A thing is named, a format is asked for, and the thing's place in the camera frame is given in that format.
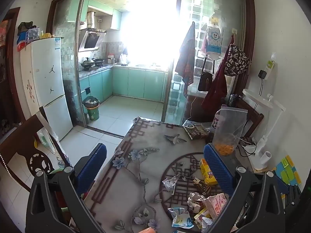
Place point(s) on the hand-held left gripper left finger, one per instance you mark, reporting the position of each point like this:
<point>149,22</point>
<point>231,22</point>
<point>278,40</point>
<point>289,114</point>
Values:
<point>96,165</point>

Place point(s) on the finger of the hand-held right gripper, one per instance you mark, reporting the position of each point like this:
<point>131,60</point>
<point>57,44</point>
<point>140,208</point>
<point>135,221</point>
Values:
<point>281,183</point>

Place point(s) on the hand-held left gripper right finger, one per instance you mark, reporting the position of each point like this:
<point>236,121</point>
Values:
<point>218,167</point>

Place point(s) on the yellow box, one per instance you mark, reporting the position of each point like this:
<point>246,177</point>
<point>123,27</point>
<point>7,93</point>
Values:
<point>206,172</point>

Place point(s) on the small brown carton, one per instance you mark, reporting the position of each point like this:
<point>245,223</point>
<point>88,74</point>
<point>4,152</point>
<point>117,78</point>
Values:
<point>201,187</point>

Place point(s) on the pink packet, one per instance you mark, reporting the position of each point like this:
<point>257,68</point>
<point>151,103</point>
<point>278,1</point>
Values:
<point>216,205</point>

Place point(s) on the paper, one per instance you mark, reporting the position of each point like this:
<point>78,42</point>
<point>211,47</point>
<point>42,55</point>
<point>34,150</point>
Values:
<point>195,200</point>

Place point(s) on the clear wrapper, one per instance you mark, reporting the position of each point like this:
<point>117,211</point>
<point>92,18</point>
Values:
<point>170,183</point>

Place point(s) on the yellow wrapper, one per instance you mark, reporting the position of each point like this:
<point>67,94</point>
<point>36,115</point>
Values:
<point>201,216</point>

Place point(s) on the white tissue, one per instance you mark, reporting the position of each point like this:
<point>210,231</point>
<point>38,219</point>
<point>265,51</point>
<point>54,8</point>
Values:
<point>207,224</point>

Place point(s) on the blue white wrapper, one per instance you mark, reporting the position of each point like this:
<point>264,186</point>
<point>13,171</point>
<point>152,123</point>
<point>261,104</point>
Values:
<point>179,218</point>

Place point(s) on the green trash bin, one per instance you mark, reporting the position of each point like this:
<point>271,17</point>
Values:
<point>91,110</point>

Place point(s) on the person's left hand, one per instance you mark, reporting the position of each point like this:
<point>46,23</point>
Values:
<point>147,230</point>

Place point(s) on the blue yellow toy tablet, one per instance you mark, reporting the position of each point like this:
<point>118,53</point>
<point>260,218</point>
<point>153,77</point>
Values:
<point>288,172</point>

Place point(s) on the white cup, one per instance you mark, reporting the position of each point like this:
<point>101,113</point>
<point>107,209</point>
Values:
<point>266,159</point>

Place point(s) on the small white bowl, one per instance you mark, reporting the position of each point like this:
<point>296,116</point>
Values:
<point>250,148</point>

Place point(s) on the clear zip bag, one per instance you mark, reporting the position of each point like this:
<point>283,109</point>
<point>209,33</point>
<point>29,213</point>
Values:
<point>230,126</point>

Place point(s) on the black snack packet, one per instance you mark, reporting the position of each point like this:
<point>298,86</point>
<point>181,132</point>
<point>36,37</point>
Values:
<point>195,131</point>

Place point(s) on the purple label bottle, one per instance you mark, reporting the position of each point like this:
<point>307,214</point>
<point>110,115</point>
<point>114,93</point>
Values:
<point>215,123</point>

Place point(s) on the floral tablecloth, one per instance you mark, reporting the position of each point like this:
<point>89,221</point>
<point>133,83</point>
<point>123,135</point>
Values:
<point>145,155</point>

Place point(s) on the white green printed plastic bag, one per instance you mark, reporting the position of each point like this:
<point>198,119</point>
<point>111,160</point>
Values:
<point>45,140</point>

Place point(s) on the dark wooden chair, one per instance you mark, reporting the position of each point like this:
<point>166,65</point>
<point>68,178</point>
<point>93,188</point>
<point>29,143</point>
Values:
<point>255,119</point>

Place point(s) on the dark red garment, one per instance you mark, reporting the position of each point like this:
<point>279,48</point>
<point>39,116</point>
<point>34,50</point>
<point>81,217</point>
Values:
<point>215,94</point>

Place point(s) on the white desk lamp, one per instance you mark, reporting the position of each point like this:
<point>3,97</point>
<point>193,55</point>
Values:
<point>255,99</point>

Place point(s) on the carved wooden chair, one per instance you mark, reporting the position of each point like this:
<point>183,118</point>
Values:
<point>17,148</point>

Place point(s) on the black handbag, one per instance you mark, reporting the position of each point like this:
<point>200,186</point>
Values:
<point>205,81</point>

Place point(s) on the teal lower kitchen cabinets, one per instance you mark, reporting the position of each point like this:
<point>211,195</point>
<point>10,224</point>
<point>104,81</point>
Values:
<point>136,82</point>

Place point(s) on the teal kitchen cabinets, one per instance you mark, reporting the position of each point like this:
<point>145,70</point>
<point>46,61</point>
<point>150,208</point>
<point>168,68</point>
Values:
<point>116,19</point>
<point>136,82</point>

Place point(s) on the white refrigerator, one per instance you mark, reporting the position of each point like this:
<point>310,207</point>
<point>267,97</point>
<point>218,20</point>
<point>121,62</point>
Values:
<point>46,77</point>

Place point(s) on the black wok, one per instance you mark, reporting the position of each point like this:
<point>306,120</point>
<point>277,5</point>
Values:
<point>87,63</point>
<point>99,61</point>

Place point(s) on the black charger plug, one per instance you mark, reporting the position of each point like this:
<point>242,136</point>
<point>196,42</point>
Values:
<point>262,74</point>

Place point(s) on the letter print bag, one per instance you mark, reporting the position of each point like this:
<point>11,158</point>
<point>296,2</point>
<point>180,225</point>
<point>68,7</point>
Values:
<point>237,60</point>

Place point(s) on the plaid hanging cloth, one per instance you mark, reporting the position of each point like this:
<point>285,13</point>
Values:
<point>185,60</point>

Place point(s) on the black range hood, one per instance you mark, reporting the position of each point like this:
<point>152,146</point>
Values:
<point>91,40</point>

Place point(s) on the glass sliding door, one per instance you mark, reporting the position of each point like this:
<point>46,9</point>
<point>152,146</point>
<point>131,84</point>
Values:
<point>68,41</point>
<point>230,17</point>

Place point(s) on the blue white hanging bag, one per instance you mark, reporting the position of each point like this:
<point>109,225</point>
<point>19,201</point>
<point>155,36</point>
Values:
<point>213,40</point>

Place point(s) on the yellow plastic object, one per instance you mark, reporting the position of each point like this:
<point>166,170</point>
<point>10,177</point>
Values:
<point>46,35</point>

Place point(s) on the red box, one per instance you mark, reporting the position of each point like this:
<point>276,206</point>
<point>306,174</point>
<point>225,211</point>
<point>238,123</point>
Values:
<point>21,45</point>

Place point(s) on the clear plastic drawer organizer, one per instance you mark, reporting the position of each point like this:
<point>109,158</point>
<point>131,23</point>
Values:
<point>32,34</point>

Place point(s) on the teal upper kitchen cabinets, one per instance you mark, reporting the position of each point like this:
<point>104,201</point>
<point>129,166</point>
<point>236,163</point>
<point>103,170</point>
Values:
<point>116,19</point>

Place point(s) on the dark green cloth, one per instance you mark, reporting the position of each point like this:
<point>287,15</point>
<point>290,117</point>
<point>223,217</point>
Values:
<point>25,26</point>

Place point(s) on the white green wall power strip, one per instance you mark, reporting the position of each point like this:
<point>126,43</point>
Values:
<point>269,69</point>

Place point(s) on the silver vent duct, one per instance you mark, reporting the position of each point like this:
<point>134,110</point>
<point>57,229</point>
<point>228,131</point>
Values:
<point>91,19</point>

